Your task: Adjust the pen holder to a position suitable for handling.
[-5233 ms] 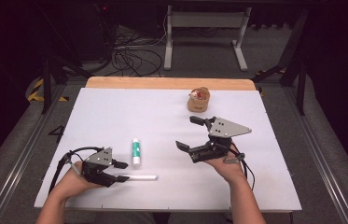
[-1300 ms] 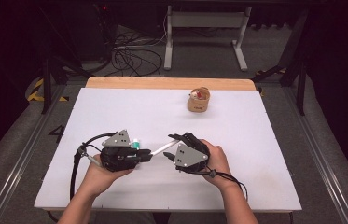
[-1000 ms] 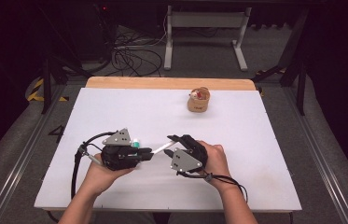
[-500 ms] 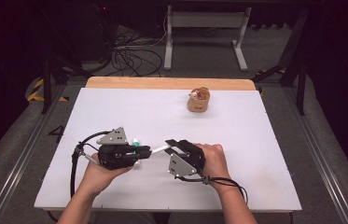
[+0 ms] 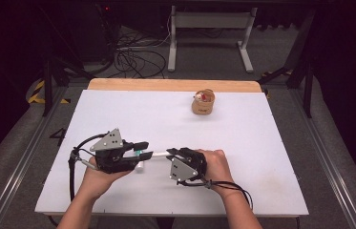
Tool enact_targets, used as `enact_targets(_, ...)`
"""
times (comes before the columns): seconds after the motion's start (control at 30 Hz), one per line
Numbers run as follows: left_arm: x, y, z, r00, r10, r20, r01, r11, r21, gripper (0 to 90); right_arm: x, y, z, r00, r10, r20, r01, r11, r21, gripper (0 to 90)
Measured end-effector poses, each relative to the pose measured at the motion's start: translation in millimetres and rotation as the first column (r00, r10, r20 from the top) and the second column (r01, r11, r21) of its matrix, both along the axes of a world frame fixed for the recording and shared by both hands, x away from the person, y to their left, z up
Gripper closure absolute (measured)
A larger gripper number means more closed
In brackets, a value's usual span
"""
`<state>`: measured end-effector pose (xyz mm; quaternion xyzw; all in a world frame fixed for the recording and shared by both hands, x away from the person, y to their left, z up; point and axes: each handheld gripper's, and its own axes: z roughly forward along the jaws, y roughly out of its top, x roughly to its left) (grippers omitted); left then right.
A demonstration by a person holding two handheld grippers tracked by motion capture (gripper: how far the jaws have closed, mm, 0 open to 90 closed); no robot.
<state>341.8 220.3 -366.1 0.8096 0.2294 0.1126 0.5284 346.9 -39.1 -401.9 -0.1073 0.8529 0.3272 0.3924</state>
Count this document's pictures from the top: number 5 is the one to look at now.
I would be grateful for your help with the black equipment case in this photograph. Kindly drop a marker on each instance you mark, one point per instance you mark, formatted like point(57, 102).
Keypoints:
point(93, 31)

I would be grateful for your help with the person's left hand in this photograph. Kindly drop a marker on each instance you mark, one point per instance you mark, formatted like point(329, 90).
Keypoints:
point(102, 183)

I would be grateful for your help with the small white round object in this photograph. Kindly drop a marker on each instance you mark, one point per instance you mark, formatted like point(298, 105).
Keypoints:
point(198, 97)

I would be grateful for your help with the black metal stand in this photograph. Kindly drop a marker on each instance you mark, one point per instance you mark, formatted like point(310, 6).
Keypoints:
point(307, 92)
point(48, 86)

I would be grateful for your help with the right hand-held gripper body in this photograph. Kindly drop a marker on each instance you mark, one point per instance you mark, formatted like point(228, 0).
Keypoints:
point(186, 165)

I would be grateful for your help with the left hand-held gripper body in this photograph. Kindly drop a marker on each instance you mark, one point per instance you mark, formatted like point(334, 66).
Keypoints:
point(112, 159)

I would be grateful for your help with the person's right hand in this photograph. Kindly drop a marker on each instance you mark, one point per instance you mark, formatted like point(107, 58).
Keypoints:
point(218, 168)

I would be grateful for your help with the aluminium floor rail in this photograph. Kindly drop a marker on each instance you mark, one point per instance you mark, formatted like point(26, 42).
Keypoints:
point(10, 187)
point(331, 171)

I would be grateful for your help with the white metal stand frame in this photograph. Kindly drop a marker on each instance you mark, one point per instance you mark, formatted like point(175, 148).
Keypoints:
point(210, 20)

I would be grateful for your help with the yellow black hazard tape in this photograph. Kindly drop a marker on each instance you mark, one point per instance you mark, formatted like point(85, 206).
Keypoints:
point(35, 97)

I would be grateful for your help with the brown pen holder cup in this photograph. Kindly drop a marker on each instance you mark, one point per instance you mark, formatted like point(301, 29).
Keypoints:
point(202, 108)

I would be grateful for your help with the white board cover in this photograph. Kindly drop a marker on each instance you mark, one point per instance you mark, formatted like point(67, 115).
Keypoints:
point(178, 120)

